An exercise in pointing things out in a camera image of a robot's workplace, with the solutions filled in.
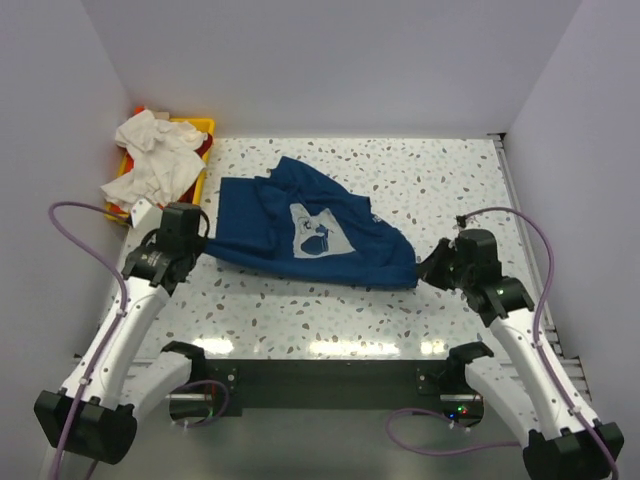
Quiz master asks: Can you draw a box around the blue printed t-shirt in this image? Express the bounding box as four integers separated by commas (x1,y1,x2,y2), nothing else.
205,157,418,289

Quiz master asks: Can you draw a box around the yellow plastic bin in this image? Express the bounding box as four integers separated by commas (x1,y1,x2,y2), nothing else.
103,114,217,229

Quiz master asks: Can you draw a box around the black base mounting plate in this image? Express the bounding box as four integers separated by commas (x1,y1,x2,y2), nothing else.
148,355,502,419

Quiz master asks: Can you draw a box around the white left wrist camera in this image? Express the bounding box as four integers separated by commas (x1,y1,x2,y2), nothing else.
129,197,162,231

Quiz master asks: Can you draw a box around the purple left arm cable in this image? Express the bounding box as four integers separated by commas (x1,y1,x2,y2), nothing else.
47,201,134,480

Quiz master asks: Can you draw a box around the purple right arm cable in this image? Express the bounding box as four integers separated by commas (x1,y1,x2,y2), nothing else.
387,207,621,480

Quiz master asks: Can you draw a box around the white crumpled t-shirt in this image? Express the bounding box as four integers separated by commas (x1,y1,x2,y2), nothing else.
99,109,209,211

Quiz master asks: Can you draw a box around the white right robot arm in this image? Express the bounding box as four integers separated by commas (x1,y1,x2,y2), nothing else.
416,229,624,479

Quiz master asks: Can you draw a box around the red t-shirt in bin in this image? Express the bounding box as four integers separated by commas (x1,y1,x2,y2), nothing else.
195,132,214,163

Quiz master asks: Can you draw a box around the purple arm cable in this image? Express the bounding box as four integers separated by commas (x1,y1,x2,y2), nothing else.
47,201,134,480
387,207,621,480

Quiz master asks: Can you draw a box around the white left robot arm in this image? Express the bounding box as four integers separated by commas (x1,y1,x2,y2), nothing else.
34,199,210,478

